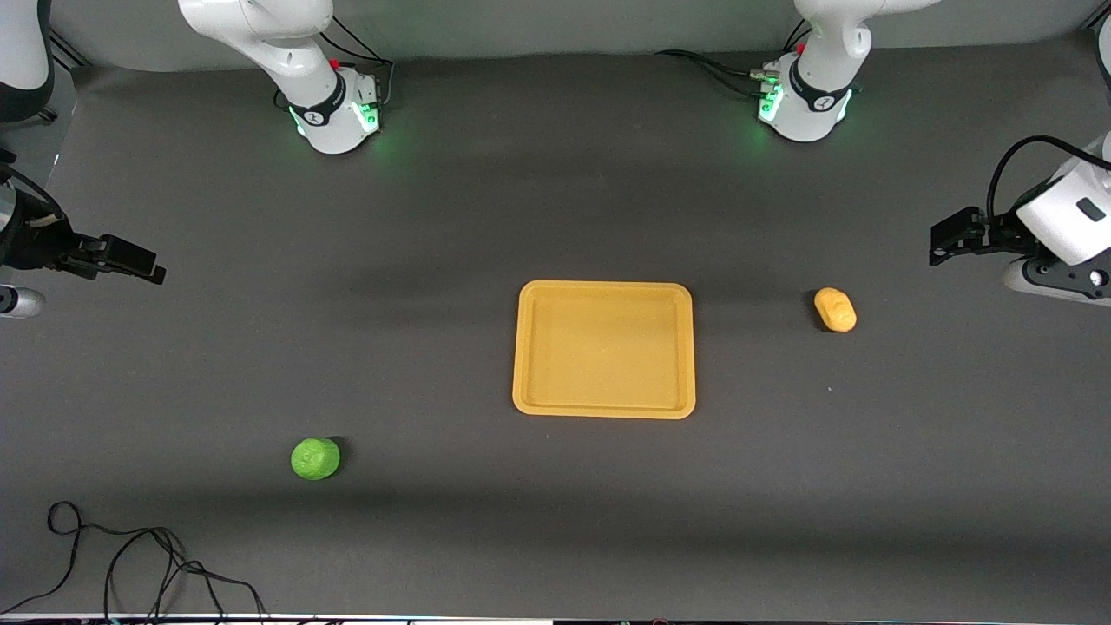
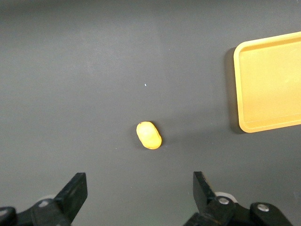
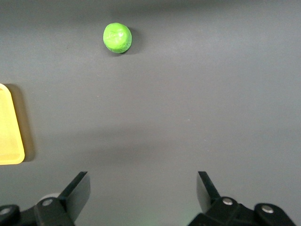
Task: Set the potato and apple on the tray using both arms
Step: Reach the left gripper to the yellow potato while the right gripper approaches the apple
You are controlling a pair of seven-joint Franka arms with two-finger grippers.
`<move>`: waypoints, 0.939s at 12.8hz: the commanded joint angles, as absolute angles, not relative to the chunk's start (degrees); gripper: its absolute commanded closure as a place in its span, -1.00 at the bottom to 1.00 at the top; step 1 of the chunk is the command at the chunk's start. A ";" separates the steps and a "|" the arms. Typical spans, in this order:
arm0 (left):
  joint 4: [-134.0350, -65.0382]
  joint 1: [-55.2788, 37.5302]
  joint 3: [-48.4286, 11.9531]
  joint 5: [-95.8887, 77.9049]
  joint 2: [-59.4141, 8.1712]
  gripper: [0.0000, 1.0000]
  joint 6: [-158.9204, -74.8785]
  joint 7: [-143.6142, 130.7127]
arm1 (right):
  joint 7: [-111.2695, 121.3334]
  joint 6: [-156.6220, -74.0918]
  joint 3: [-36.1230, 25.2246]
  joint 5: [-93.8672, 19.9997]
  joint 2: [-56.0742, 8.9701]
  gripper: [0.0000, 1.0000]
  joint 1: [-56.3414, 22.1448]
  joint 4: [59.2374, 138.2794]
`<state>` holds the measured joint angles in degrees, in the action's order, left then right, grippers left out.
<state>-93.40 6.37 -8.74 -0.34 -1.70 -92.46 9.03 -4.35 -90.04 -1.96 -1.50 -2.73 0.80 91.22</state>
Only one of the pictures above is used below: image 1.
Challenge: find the yellow plastic tray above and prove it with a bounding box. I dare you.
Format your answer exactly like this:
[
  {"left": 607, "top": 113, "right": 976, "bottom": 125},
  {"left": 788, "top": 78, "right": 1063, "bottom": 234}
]
[{"left": 511, "top": 280, "right": 698, "bottom": 421}]

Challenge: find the black loose cable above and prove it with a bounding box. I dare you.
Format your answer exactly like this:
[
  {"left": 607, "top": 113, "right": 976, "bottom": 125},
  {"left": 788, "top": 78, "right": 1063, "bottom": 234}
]
[{"left": 0, "top": 501, "right": 268, "bottom": 625}]

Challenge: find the silver cylinder part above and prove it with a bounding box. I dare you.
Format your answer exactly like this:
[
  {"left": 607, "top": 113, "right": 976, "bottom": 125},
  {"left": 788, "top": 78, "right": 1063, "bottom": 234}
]
[{"left": 0, "top": 286, "right": 46, "bottom": 320}]

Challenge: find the yellow potato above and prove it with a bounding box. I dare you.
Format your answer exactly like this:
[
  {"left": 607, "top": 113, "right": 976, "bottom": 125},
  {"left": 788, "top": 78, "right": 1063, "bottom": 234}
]
[{"left": 813, "top": 287, "right": 858, "bottom": 333}]

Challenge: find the black right arm base cable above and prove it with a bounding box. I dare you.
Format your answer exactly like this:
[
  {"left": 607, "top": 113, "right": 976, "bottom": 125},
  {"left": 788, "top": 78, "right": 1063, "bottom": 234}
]
[{"left": 273, "top": 16, "right": 397, "bottom": 112}]

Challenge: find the black left arm base cable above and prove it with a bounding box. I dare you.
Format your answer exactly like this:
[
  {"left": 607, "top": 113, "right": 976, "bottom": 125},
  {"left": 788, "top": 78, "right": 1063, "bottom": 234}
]
[{"left": 654, "top": 21, "right": 812, "bottom": 98}]

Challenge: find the green apple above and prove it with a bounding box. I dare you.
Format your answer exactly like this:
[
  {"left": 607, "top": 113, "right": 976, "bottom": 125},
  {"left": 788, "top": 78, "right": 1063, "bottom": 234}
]
[{"left": 290, "top": 437, "right": 342, "bottom": 482}]

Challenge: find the black arm base cable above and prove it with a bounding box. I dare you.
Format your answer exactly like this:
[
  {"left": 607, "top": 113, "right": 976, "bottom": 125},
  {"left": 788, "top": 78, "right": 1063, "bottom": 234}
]
[
  {"left": 273, "top": 16, "right": 397, "bottom": 112},
  {"left": 654, "top": 21, "right": 812, "bottom": 98}
]

